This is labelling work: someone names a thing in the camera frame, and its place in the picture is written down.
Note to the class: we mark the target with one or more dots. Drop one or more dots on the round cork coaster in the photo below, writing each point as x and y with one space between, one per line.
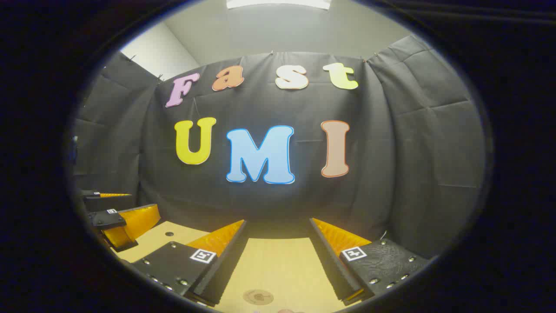
258 297

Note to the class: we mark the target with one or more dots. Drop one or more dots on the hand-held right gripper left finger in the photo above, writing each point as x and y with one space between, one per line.
226 265

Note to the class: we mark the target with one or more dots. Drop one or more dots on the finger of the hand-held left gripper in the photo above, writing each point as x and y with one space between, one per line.
108 202
108 218

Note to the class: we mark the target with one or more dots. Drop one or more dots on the ceiling light panel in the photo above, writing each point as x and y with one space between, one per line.
278 3

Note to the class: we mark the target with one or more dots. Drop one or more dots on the black backdrop cloth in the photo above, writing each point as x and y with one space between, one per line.
391 152

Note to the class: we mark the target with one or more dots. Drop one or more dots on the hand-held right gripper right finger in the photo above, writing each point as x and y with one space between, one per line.
332 265

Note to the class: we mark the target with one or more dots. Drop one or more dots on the wooden desktop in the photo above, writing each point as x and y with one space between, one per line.
278 269

